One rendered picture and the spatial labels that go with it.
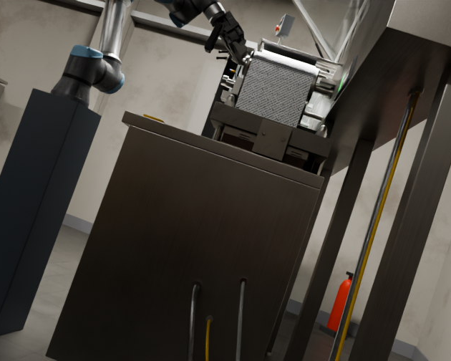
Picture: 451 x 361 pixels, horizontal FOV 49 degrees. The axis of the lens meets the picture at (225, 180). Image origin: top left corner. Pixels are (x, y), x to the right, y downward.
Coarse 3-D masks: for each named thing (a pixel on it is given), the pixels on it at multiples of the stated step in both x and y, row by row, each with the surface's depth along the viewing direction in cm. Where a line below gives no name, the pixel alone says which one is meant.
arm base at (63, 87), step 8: (64, 80) 190; (72, 80) 189; (80, 80) 190; (56, 88) 189; (64, 88) 188; (72, 88) 189; (80, 88) 190; (88, 88) 194; (64, 96) 187; (72, 96) 188; (80, 96) 190; (88, 96) 194; (88, 104) 194
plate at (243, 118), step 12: (216, 108) 163; (228, 108) 162; (216, 120) 162; (228, 120) 162; (240, 120) 162; (252, 120) 162; (252, 132) 161; (300, 132) 160; (288, 144) 160; (300, 144) 160; (312, 144) 160; (324, 144) 160; (312, 156) 166; (324, 156) 159
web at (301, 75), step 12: (252, 60) 183; (264, 60) 184; (276, 60) 184; (288, 60) 209; (264, 72) 183; (276, 72) 182; (288, 72) 182; (300, 72) 182; (312, 72) 183; (300, 84) 182
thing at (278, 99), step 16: (256, 80) 183; (272, 80) 182; (240, 96) 183; (256, 96) 182; (272, 96) 182; (288, 96) 181; (304, 96) 181; (256, 112) 182; (272, 112) 181; (288, 112) 181
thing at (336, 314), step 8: (344, 280) 441; (344, 288) 436; (336, 296) 441; (344, 296) 435; (336, 304) 437; (344, 304) 434; (336, 312) 435; (336, 320) 433; (320, 328) 440; (328, 328) 434; (336, 328) 433
